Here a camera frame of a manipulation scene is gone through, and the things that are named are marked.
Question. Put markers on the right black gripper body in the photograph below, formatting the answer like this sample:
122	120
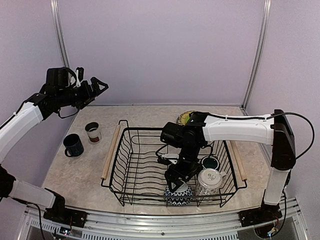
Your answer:
188	167

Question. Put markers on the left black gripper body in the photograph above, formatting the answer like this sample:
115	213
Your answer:
78	98

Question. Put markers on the blue white patterned bowl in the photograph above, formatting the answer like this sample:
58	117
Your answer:
181	197

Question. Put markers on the dark teal mug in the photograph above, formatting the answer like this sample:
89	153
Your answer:
210	162

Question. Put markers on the white floral patterned mug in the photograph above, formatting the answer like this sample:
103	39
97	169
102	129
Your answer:
209	181

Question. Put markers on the white brown banded cup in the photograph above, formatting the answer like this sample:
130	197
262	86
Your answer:
93	132

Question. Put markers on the navy blue mug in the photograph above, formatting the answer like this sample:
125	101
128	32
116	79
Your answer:
73	145

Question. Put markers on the green plastic plate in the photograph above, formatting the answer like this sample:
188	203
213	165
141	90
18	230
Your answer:
184	118

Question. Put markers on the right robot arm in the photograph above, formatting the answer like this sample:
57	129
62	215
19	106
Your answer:
204	127

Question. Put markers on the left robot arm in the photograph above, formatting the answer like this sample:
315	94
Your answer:
63	88

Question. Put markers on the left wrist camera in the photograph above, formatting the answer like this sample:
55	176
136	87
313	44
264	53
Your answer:
77	79

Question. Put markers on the black wire dish rack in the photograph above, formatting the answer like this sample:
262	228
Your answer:
137	178

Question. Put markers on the right wooden rack handle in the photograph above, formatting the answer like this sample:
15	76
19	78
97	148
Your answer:
239	161

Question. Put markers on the wooden rack handle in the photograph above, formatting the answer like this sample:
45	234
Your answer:
239	161
110	152

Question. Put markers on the aluminium front rail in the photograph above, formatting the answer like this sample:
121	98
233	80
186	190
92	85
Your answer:
102	225

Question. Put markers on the left wooden rack handle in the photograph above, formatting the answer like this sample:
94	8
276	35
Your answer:
110	152

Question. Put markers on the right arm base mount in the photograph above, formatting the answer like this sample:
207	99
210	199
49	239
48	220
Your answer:
262	214

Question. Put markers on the left aluminium corner post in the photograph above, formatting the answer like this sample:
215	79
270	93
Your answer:
54	6

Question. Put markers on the aluminium corner post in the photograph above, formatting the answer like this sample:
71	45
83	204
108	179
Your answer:
54	6
258	53

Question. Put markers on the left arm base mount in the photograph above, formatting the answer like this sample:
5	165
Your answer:
59	213

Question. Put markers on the right aluminium corner post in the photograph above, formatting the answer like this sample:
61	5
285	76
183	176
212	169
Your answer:
258	53

